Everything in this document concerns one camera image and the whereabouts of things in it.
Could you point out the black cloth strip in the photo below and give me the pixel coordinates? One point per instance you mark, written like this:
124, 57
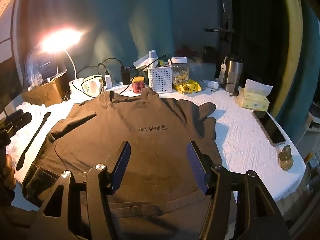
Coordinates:
32, 140

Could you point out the white charger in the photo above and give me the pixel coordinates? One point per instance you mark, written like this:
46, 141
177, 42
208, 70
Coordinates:
108, 80

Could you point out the white power strip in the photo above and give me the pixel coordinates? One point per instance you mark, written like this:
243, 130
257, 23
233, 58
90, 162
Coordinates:
118, 87

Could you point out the small white bottle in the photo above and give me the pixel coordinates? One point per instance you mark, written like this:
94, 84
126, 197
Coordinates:
213, 85

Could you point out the clear plastic bag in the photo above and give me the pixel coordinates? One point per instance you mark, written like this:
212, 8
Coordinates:
33, 72

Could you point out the brown t-shirt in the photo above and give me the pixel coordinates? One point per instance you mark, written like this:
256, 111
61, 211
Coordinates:
155, 120

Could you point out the white tube bottle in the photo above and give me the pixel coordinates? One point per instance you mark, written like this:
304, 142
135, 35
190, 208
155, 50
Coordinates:
153, 57

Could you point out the person's left hand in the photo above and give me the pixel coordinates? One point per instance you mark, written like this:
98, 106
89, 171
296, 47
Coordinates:
7, 171

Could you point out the cardboard box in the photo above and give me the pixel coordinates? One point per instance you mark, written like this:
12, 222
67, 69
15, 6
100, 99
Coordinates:
45, 93

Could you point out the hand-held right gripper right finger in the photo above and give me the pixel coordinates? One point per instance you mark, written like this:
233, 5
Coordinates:
195, 166

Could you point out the white mug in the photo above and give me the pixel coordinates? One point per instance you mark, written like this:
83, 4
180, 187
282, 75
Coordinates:
93, 87

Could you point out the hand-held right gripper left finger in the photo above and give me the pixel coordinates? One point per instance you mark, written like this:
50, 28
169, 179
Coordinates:
122, 165

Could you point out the white t-shirt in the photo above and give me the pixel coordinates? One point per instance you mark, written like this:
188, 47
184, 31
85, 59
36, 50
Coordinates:
31, 110

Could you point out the white plastic basket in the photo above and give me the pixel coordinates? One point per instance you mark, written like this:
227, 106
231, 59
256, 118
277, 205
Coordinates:
160, 80

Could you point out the black tablet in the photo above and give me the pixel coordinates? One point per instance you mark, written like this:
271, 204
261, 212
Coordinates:
48, 66

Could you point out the steel tumbler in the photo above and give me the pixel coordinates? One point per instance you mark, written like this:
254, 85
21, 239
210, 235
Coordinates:
233, 75

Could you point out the black charger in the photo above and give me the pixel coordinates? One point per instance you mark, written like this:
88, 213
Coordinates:
126, 75

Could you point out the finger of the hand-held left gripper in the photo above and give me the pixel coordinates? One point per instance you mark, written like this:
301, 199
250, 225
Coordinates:
19, 120

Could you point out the red can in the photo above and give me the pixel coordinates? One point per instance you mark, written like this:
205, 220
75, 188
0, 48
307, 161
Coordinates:
138, 85

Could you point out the glass jar with white lid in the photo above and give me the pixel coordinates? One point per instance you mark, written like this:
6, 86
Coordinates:
180, 72

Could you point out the white plastic packet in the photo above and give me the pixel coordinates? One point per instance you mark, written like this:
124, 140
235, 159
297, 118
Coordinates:
141, 62

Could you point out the yellow snack bag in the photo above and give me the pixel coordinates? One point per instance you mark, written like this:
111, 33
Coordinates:
187, 87

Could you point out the tissue box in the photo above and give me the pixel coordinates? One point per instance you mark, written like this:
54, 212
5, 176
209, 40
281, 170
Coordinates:
253, 100

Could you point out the smartphone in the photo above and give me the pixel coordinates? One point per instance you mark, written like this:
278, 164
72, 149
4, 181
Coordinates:
270, 128

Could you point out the white desk lamp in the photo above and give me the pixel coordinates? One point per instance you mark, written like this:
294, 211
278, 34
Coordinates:
60, 38

